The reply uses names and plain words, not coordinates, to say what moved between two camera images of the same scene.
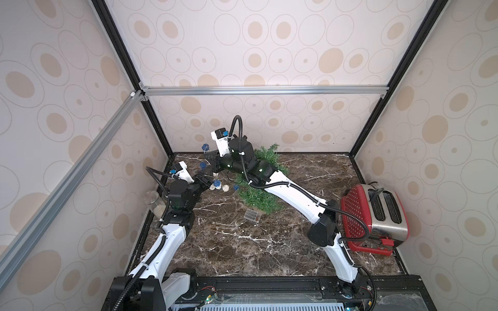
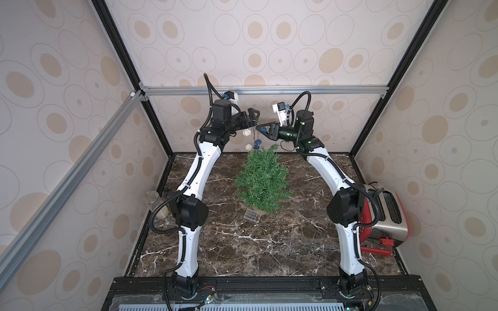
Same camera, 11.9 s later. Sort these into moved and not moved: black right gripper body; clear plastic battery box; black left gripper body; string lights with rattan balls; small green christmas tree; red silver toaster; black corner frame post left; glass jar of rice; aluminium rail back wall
Moved: string lights with rattan balls; black left gripper body; black right gripper body
Not moved: red silver toaster; glass jar of rice; black corner frame post left; aluminium rail back wall; small green christmas tree; clear plastic battery box
